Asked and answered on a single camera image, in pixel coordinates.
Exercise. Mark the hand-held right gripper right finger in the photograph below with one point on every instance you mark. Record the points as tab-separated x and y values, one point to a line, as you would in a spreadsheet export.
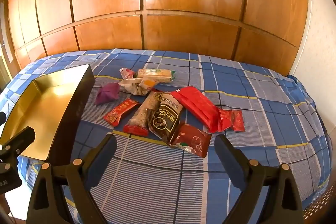
227	158

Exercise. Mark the small red candy packet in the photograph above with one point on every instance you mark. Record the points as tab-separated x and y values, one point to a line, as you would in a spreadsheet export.
120	111

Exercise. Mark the blue plaid bed sheet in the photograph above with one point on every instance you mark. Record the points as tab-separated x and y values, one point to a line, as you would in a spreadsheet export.
157	184

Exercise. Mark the shiny red snack packet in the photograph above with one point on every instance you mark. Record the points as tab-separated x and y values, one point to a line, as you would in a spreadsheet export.
233	120

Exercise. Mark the purple snack packet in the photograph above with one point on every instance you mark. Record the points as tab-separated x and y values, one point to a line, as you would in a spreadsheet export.
107	95

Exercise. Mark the black box with gold inside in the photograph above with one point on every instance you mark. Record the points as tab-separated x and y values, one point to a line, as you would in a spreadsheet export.
44	108

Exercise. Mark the pink and white snack packet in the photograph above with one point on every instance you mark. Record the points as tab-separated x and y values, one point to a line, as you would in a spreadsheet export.
127	73

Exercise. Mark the large red snack packet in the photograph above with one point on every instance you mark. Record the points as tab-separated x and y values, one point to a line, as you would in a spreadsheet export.
197	106

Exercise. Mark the white and orange packet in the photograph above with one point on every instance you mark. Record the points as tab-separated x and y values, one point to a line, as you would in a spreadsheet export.
136	86

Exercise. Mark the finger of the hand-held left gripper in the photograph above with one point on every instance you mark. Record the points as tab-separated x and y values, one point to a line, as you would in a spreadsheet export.
2	118
22	138

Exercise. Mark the cracker pack with green ends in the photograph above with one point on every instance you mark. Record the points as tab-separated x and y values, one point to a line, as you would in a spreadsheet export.
157	75

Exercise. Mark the dark red snack packet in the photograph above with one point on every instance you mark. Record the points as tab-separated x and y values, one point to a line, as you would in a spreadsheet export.
194	140

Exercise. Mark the wooden door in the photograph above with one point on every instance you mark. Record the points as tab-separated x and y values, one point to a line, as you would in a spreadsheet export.
5	29

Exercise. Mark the black and brown snack packet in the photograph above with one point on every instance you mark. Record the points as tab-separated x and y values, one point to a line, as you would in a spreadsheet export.
165	119

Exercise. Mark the long oat bar red ends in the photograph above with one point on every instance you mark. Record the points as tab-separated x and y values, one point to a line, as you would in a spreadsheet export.
143	115

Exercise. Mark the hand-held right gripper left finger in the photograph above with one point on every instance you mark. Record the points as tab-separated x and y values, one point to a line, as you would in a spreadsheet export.
105	153

